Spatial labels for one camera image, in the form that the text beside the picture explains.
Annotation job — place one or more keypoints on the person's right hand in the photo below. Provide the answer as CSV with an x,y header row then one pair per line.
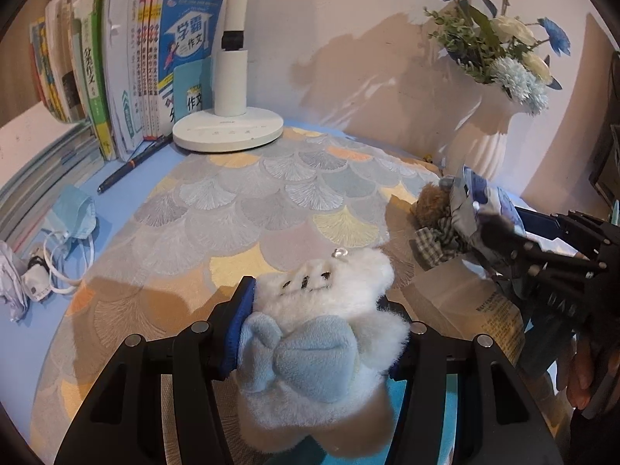
x,y
583,373

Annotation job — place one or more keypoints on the fan pattern table mat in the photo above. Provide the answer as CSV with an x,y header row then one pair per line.
x,y
242,193

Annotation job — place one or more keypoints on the white ribbed vase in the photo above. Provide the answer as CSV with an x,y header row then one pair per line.
x,y
484,140

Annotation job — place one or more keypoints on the printed paper sheet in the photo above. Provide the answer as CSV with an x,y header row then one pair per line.
x,y
465,310

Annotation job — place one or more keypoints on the stack of flat books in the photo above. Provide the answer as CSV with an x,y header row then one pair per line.
x,y
43,164

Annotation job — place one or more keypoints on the white plush bear blue bow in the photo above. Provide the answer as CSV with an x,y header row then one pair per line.
x,y
329,300

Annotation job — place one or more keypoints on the blue white artificial flowers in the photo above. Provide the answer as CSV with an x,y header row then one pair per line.
x,y
503,38

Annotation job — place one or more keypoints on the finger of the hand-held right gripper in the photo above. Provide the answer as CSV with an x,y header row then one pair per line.
x,y
576,227
523,252

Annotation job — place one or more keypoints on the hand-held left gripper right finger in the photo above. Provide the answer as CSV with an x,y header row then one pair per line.
x,y
417,348

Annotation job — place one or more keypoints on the white desk lamp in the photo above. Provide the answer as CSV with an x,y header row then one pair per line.
x,y
227,131

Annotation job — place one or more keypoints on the blue face mask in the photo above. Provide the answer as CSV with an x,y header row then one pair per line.
x,y
72,213

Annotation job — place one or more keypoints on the blue tissue pack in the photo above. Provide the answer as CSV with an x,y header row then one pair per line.
x,y
465,213

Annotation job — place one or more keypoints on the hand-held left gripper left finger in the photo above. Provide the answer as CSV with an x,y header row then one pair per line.
x,y
243,300

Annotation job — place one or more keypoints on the brown teddy bear plaid bow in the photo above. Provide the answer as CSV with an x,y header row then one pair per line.
x,y
431,203

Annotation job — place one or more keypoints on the black pen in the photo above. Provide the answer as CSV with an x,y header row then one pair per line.
x,y
131,164

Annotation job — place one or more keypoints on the row of standing books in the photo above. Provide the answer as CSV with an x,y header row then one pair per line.
x,y
121,58

